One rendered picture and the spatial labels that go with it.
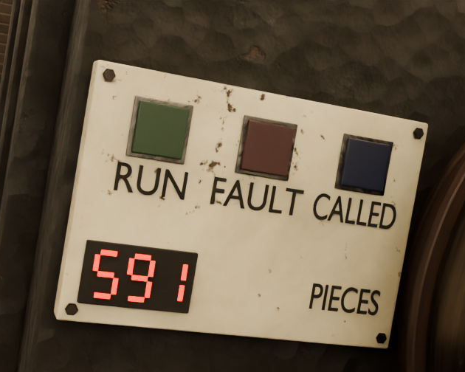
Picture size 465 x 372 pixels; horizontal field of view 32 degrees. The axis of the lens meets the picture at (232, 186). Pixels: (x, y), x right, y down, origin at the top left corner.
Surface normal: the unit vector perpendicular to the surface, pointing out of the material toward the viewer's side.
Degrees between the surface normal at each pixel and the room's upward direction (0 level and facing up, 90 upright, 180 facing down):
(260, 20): 90
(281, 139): 90
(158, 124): 90
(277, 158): 90
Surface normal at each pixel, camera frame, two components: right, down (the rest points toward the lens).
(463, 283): -0.91, -0.24
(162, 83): 0.31, 0.11
